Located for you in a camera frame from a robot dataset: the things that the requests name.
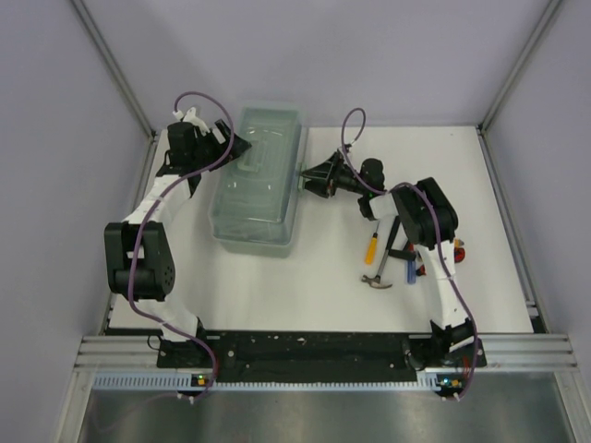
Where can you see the red handled pliers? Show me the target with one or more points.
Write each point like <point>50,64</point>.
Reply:
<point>459,256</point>

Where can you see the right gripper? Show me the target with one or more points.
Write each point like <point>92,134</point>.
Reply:
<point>324,185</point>

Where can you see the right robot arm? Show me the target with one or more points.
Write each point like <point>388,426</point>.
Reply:
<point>429,222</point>

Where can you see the blue handled screwdriver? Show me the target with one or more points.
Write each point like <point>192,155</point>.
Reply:
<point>410,272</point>

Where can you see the grey slotted cable duct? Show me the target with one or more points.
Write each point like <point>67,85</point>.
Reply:
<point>152,381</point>

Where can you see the aluminium frame rail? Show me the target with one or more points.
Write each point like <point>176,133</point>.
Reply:
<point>504,352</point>

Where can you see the orange handled screwdriver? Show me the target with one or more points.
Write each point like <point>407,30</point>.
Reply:
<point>372,246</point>

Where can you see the small black mallet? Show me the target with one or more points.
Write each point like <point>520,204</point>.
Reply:
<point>406,253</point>

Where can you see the claw hammer black handle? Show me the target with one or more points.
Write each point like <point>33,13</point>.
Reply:
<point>375,281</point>

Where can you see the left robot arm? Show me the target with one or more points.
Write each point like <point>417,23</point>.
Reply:
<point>139,260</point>

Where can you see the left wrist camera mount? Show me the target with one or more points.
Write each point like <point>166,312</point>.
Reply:
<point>192,116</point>

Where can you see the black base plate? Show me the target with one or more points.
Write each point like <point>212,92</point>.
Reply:
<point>296,356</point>

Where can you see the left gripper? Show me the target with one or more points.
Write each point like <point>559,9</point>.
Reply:
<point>238,148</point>

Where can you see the translucent green tool box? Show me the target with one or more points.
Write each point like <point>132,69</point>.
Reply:
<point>253,210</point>

